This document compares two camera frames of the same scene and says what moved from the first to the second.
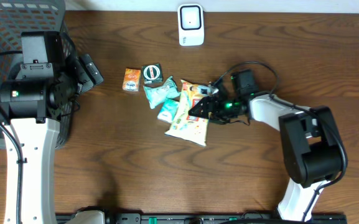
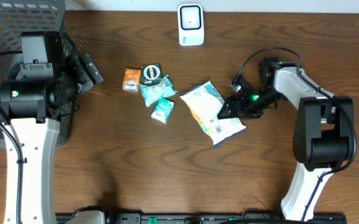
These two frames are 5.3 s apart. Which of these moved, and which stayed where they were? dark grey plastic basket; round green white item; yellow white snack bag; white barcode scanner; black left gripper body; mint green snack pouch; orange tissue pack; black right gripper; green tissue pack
Moved: green tissue pack; yellow white snack bag; black right gripper; mint green snack pouch
Stayed: dark grey plastic basket; orange tissue pack; round green white item; white barcode scanner; black left gripper body
